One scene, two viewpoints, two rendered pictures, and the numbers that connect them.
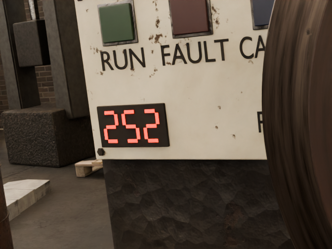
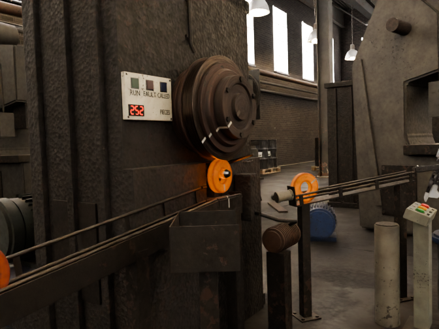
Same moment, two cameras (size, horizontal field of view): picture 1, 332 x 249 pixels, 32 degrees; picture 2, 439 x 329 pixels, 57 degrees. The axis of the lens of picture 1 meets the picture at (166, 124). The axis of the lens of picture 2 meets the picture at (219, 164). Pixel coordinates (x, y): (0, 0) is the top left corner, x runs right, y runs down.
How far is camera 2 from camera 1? 1.60 m
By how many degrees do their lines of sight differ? 83
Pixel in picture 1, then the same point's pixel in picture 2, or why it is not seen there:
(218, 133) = (153, 113)
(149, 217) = (132, 138)
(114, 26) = (135, 83)
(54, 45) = not seen: outside the picture
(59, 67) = not seen: outside the picture
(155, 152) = (140, 117)
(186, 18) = (149, 85)
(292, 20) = (195, 89)
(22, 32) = not seen: outside the picture
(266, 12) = (162, 88)
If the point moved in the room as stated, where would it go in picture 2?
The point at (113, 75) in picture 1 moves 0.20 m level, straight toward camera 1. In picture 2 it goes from (132, 96) to (184, 94)
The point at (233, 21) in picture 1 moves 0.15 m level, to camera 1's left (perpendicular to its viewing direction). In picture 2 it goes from (157, 89) to (146, 83)
